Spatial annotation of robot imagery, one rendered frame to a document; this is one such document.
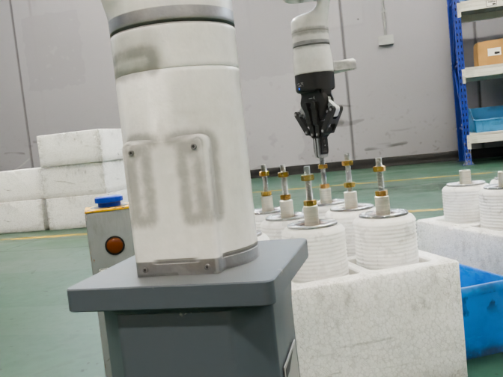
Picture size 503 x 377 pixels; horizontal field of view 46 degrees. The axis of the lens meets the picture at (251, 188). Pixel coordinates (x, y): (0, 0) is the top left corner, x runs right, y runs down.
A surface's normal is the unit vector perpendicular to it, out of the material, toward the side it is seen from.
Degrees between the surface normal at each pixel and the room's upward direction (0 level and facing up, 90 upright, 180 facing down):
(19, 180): 90
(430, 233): 90
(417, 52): 90
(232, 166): 90
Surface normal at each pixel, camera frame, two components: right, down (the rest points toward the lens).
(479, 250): -0.95, 0.12
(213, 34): 0.71, -0.02
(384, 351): 0.25, 0.05
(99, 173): -0.22, 0.11
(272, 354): 0.51, 0.01
